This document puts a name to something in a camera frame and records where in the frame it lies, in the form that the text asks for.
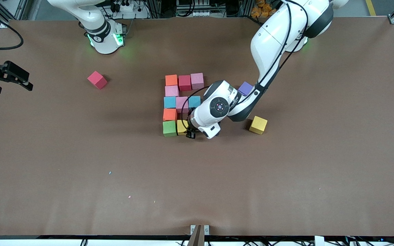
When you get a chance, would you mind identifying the purple foam cube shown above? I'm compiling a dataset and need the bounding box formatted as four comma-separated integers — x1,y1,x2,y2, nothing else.
238,81,254,96

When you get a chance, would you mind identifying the pile of orange packets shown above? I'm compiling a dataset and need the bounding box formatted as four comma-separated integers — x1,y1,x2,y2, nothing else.
251,0,281,18

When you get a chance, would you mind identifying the metal clamp bracket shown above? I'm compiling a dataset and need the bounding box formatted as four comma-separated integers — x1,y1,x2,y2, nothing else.
190,224,210,236

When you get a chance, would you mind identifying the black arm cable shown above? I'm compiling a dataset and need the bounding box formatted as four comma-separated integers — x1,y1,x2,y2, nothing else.
0,7,24,53
181,0,308,132

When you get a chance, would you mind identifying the large table mat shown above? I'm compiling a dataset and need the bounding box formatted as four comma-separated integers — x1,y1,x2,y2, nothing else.
0,17,394,238

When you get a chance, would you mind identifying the brown wedge bar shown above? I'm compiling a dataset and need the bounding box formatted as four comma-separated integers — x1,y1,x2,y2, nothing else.
187,224,206,246

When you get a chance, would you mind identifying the red foam cube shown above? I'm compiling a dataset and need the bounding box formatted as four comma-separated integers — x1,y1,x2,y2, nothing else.
178,75,192,92
87,71,108,90

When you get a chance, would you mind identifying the green foam cube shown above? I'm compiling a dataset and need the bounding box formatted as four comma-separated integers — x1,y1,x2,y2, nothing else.
163,121,178,137

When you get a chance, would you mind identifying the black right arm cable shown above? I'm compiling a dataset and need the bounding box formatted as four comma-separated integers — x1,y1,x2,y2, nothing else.
0,7,24,53

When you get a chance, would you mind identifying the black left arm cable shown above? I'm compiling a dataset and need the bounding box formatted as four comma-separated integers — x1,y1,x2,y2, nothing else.
181,0,308,132

